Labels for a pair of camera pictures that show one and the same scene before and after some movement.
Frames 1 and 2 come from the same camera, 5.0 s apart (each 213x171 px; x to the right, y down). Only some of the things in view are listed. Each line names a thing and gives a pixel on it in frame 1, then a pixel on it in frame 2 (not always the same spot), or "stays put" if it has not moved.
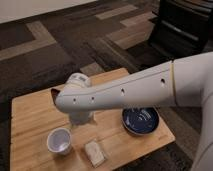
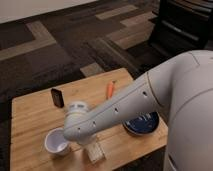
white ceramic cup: (59, 141) stays put
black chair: (181, 27) stays put
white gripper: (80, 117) → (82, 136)
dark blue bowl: (140, 120) stays put
